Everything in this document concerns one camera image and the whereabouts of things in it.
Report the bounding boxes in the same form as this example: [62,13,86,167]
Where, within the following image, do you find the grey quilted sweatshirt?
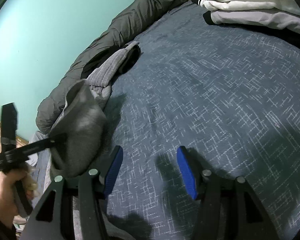
[49,41,141,178]

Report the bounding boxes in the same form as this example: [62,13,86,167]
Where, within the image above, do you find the stack of folded clothes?
[191,0,300,35]

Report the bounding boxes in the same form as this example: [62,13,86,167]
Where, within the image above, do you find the person's left hand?
[0,168,30,229]

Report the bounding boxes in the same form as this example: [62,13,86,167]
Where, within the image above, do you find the dark grey rolled duvet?
[36,0,188,134]

